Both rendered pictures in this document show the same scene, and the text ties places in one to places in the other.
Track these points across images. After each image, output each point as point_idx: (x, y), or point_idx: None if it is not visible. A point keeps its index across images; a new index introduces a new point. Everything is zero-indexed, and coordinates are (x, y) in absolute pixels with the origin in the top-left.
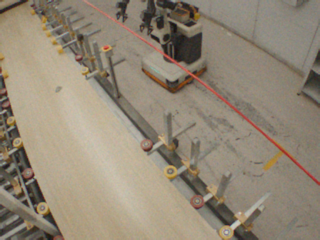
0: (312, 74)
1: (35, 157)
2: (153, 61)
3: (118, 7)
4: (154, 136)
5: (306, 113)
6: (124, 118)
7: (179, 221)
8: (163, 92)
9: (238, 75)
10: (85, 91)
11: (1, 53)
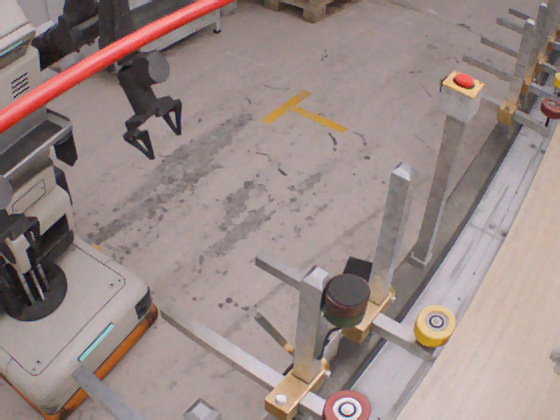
0: (86, 48)
1: None
2: (59, 348)
3: (11, 193)
4: (488, 154)
5: (179, 74)
6: (462, 245)
7: None
8: (149, 352)
9: None
10: (523, 260)
11: None
